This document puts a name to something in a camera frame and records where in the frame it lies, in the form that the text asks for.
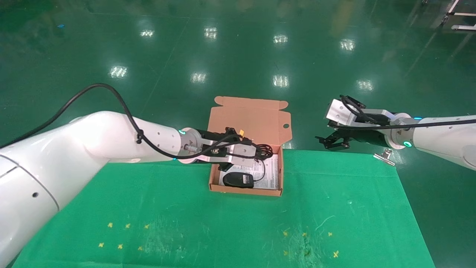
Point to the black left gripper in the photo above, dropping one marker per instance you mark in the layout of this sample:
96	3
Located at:
210	134

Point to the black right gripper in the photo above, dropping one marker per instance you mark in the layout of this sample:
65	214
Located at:
368	137

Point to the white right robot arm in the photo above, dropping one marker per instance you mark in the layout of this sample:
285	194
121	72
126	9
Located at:
446	137

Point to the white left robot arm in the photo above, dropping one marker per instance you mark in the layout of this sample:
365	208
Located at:
74	156

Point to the open brown cardboard box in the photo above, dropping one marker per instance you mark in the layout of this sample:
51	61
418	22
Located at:
249	119

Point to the white printed instruction sheet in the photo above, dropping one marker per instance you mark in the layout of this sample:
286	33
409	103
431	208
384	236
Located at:
271	175

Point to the green table mat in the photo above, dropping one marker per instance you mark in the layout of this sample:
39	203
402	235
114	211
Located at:
186	212

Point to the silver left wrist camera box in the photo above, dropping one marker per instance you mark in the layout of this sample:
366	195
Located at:
241	153

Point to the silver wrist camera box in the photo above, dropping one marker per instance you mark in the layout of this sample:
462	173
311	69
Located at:
338	113
241	153

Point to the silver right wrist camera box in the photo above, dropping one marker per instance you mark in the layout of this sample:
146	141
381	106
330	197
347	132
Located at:
338	113

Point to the white metal frame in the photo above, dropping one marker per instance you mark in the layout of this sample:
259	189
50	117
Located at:
465	15

